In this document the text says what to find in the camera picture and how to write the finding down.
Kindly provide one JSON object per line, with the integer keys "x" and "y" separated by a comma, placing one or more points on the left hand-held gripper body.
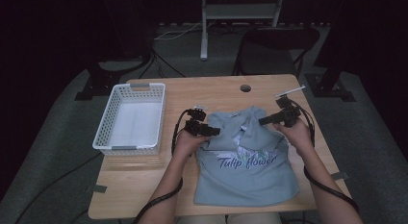
{"x": 197, "y": 123}

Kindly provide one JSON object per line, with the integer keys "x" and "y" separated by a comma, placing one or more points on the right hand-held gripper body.
{"x": 290, "y": 113}

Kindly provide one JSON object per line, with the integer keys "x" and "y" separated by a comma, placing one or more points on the grey-blue printed t-shirt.
{"x": 247, "y": 176}

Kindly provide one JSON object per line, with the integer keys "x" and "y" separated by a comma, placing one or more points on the person's left hand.
{"x": 189, "y": 144}

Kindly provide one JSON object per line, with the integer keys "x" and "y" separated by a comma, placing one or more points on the person's right hand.
{"x": 296, "y": 136}

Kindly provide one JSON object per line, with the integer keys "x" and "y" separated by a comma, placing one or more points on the black stand base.
{"x": 102, "y": 79}
{"x": 330, "y": 86}

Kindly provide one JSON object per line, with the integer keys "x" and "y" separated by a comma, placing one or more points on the white perforated plastic basket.
{"x": 134, "y": 124}

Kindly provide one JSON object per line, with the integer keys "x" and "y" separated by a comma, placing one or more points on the black folding chair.
{"x": 279, "y": 38}

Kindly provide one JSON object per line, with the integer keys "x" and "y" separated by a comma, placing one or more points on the grey tape strip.
{"x": 97, "y": 188}
{"x": 340, "y": 176}

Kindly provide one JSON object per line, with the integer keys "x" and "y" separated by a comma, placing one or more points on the white metal stand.
{"x": 237, "y": 11}

